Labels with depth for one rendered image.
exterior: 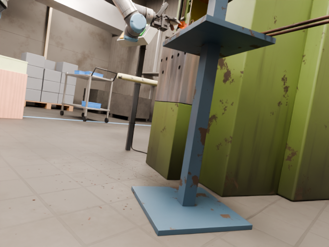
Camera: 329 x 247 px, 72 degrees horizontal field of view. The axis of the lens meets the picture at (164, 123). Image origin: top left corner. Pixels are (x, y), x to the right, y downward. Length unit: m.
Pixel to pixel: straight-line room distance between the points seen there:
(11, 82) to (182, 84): 2.60
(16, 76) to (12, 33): 4.46
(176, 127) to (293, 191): 0.77
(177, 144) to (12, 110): 2.62
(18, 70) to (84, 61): 5.19
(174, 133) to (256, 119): 0.47
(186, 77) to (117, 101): 4.78
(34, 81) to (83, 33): 3.16
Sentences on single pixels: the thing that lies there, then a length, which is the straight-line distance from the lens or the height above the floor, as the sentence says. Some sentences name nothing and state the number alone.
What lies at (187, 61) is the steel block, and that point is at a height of 0.72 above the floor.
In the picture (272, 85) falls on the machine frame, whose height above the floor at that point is 0.64.
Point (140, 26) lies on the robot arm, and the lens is 1.33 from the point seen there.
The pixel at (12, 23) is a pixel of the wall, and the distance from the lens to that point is 7.98.
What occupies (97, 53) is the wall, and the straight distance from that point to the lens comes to 8.87.
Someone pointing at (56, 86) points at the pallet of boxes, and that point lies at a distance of 6.40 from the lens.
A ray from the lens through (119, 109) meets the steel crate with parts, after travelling 6.00.
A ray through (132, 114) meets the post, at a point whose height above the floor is 0.33.
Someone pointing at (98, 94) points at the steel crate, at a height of 0.56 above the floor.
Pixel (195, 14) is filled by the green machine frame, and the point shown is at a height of 1.18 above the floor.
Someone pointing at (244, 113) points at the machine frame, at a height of 0.46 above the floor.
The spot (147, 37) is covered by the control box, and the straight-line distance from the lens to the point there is 1.95.
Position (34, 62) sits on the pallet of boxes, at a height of 1.04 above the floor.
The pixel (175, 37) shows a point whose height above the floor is 0.72.
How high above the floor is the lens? 0.41
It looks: 3 degrees down
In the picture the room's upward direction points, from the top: 9 degrees clockwise
